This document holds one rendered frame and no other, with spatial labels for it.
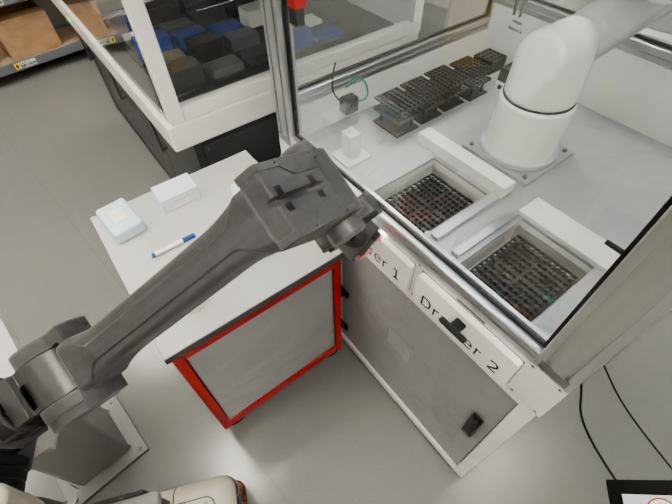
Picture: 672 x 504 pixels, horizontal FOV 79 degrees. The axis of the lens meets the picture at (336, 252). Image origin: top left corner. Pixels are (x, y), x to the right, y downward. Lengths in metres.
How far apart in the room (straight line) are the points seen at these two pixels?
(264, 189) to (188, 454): 1.58
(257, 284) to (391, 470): 0.93
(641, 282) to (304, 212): 0.48
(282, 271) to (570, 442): 1.34
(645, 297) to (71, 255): 2.49
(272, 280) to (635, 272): 0.85
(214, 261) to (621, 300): 0.56
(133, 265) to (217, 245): 0.97
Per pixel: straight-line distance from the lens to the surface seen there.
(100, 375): 0.53
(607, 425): 2.07
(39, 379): 0.58
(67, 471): 1.82
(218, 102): 1.59
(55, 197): 3.05
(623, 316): 0.72
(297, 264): 1.20
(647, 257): 0.66
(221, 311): 1.15
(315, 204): 0.37
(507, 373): 0.97
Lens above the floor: 1.72
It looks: 51 degrees down
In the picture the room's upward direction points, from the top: 1 degrees counter-clockwise
